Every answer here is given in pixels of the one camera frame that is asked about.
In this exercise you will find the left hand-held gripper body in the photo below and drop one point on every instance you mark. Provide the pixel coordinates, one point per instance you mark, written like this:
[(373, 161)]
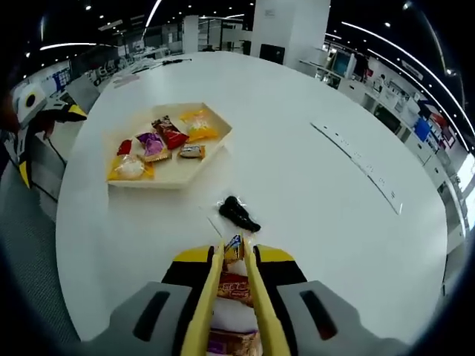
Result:
[(29, 102)]

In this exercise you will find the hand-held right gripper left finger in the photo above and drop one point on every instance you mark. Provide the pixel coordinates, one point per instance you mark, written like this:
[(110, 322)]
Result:
[(148, 319)]

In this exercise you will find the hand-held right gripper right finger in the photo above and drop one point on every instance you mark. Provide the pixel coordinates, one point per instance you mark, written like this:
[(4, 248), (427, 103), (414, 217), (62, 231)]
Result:
[(323, 322)]

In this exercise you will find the gold purple food packet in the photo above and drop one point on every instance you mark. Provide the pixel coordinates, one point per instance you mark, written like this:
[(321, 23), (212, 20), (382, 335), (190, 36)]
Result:
[(234, 343)]

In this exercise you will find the red label food packet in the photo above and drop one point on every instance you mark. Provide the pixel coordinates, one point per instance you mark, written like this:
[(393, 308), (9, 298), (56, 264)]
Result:
[(234, 290)]

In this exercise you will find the blue yellow food packet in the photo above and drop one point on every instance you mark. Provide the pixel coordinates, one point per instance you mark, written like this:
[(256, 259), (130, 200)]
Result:
[(234, 249)]

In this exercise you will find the beige hexagonal container tray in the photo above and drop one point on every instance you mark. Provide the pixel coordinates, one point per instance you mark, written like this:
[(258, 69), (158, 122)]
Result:
[(174, 170)]

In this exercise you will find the small gold food packet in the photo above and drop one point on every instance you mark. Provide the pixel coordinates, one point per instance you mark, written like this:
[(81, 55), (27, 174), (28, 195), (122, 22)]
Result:
[(192, 151)]

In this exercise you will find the black food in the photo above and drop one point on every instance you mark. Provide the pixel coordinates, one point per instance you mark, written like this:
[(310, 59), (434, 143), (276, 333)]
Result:
[(237, 213)]

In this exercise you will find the person's left hand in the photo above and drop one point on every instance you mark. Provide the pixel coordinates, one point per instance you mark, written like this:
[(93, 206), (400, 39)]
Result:
[(49, 128)]

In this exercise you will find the grey mesh office chair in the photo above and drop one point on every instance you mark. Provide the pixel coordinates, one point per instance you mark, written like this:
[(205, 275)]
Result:
[(29, 259)]

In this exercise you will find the black tool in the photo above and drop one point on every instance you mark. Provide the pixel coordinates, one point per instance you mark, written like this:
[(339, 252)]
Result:
[(176, 61)]

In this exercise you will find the blue box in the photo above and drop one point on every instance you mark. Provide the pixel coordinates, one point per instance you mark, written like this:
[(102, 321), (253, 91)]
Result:
[(423, 129)]

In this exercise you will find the white low cabinet row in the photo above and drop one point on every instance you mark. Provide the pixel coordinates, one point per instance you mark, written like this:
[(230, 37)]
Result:
[(350, 87)]

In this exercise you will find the teal screen monitor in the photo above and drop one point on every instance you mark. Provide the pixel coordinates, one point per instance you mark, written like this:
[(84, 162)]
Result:
[(342, 63)]

